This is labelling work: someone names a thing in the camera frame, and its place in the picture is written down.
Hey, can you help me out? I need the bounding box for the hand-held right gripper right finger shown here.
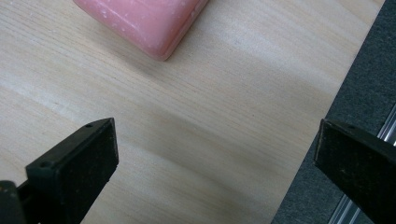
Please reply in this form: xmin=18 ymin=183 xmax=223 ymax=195
xmin=313 ymin=119 xmax=396 ymax=224

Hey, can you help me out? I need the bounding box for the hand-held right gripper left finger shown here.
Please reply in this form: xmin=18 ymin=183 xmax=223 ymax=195
xmin=17 ymin=117 xmax=120 ymax=224

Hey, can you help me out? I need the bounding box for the pink soap bar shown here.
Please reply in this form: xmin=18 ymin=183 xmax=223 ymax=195
xmin=73 ymin=0 xmax=210 ymax=62

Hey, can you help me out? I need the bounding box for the silver metal rail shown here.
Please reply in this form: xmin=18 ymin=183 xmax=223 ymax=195
xmin=327 ymin=104 xmax=396 ymax=224

